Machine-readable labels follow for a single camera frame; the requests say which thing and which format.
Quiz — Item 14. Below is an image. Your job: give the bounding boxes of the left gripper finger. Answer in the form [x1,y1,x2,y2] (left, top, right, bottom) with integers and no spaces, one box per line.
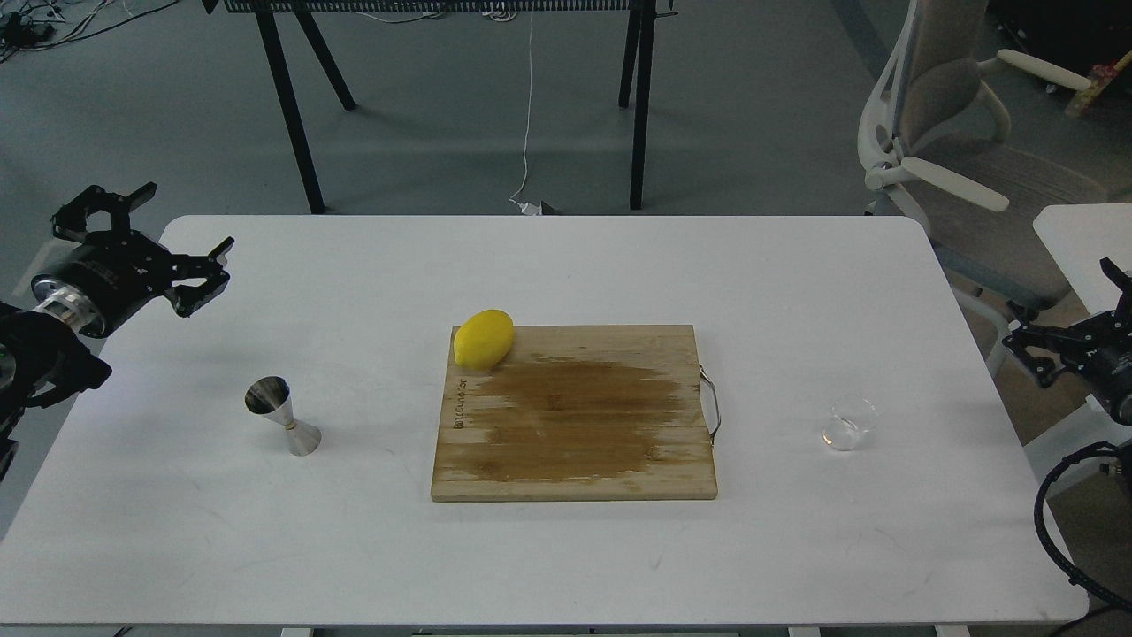
[164,235,235,318]
[51,182,157,243]

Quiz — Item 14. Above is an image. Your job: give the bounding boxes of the black metal frame table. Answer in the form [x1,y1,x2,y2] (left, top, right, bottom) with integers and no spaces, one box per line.
[203,1,677,214]

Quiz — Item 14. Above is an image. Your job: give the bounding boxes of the small clear glass cup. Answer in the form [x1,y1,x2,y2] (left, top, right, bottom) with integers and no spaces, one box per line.
[822,395,878,451]

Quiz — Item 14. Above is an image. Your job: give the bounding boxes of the wooden cutting board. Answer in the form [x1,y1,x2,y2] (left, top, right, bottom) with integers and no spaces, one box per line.
[430,324,718,503]

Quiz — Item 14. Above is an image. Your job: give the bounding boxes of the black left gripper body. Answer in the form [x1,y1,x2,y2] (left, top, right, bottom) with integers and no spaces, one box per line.
[31,233,173,338]

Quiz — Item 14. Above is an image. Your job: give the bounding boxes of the yellow lemon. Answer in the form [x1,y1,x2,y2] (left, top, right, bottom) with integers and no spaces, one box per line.
[452,308,515,372]

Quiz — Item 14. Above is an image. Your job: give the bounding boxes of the black floor cables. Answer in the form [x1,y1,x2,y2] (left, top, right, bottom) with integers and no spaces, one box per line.
[0,0,182,63]

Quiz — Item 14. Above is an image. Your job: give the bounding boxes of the steel double jigger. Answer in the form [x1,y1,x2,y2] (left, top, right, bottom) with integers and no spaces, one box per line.
[245,376,321,457]

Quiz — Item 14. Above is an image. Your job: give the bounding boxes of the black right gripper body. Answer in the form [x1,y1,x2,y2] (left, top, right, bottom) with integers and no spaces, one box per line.
[1060,332,1131,425]

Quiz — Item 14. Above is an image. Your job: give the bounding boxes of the white hanging cable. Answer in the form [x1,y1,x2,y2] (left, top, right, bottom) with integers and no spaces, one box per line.
[509,9,542,216]

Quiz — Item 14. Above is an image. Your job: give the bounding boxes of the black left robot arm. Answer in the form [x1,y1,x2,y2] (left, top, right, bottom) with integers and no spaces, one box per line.
[1,182,234,470]

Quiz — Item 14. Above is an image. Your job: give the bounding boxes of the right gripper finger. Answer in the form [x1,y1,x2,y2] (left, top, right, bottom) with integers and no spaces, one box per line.
[1099,257,1131,311]
[1003,322,1097,388]

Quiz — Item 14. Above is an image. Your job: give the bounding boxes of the grey office chair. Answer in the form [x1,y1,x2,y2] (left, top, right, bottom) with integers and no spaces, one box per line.
[857,1,1109,319]

